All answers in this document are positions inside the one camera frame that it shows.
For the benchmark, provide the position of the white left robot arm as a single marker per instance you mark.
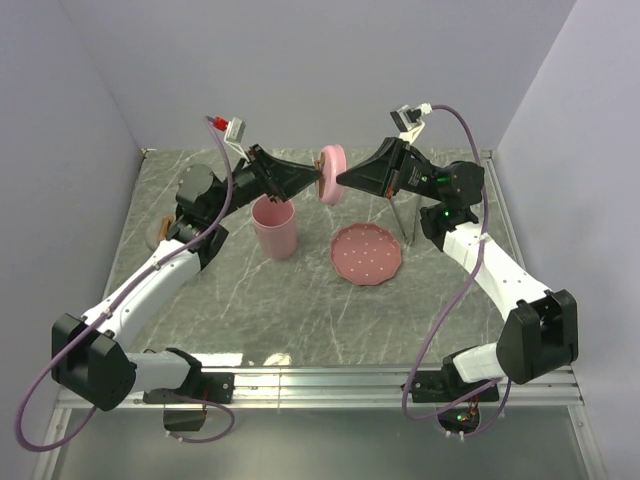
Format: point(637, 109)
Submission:
point(91, 352)

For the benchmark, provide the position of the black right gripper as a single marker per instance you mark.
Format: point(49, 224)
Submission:
point(385, 172)

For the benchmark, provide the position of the pink round lid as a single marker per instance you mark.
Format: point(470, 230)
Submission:
point(330, 164)

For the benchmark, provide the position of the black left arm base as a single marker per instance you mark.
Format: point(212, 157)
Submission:
point(186, 408)

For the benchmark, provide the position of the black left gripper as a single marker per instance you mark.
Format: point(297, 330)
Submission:
point(278, 178)

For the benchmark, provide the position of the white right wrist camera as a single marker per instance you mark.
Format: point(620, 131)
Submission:
point(410, 121)

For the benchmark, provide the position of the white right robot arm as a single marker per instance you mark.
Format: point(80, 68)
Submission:
point(540, 332)

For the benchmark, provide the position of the metal serving tongs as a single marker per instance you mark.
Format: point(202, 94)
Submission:
point(406, 213)

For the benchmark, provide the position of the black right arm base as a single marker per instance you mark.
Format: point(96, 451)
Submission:
point(458, 404)

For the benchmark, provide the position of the pink dotted plate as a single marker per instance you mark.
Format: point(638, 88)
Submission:
point(365, 254)

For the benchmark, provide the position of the aluminium frame rail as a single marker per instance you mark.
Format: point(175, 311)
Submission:
point(330, 423)

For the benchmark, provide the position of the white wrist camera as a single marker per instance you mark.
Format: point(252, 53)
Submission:
point(232, 130)
point(410, 121)

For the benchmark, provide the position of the pink cylindrical container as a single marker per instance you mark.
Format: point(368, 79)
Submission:
point(275, 226)

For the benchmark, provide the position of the grey cylindrical container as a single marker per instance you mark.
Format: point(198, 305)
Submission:
point(157, 231)

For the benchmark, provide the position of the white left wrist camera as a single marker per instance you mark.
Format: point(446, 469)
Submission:
point(232, 130)

